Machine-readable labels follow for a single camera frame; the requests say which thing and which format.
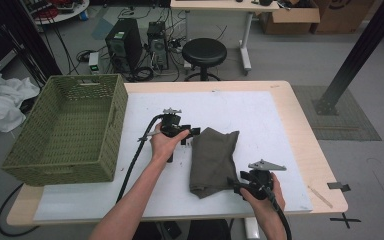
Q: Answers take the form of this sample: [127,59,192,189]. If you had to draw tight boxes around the tall printed cardboard box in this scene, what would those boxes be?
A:
[309,0,384,35]

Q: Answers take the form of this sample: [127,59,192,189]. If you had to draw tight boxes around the black tape piece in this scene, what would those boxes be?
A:
[326,181,352,193]

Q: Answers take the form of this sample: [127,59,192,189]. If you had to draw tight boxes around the open cardboard box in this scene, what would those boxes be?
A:
[259,5,321,35]

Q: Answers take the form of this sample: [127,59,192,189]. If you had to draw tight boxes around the green woven basket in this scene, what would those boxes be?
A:
[1,73,129,187]

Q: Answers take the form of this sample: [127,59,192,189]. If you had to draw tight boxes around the grey floor mat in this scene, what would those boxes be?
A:
[291,85,383,142]

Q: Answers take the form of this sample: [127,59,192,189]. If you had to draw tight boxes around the person's left hand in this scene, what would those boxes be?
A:
[149,122,191,164]

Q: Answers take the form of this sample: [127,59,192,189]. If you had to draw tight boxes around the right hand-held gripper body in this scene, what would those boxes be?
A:
[239,159,287,201]

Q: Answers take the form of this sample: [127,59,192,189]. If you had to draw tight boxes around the white crumpled cloth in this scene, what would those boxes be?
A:
[0,68,41,134]

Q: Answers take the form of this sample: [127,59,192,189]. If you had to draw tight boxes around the black metal post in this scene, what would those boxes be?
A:
[311,0,384,116]

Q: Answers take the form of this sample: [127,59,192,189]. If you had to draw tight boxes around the black floor cable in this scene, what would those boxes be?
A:
[0,183,41,238]

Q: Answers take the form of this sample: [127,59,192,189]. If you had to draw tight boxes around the round white table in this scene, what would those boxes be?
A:
[19,0,90,26]

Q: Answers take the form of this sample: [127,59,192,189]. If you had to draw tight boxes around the person's dark trousers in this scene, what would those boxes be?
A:
[132,219,232,240]

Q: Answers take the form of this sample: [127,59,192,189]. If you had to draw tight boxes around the black round stool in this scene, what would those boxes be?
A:
[181,37,228,82]

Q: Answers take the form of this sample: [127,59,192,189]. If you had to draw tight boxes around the person's right hand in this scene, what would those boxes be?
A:
[239,181,286,221]

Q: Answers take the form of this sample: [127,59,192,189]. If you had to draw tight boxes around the black computer tower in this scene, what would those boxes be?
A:
[104,18,144,75]

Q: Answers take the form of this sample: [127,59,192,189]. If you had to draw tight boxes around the hand-held gripper black cable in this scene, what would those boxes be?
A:
[255,175,294,240]
[115,114,166,205]

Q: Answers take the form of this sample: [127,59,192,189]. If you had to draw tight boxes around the white foam mat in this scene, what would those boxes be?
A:
[33,91,314,223]

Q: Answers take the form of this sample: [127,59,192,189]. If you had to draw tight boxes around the white-legged wooden desk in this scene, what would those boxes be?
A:
[169,0,281,76]

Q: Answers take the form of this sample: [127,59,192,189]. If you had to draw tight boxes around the small white power unit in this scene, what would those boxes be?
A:
[88,51,100,75]

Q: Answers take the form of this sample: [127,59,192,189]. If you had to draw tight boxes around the left hand-held gripper black cable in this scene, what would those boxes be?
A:
[115,114,166,205]

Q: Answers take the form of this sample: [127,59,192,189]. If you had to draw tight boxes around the coiled black cable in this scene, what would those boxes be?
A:
[130,66,155,83]

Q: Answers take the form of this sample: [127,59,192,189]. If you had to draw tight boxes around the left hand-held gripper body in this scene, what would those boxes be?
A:
[159,107,193,164]

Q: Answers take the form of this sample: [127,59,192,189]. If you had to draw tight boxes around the open-sided computer tower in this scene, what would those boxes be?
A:
[146,21,170,71]

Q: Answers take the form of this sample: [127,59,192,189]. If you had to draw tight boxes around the black stand legs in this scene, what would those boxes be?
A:
[0,23,63,88]

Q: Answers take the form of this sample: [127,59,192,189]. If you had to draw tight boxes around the dark olive printed t-shirt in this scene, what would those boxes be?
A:
[189,126,241,200]

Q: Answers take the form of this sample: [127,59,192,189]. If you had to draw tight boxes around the right hand-held gripper black cable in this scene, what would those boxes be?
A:
[255,175,294,240]

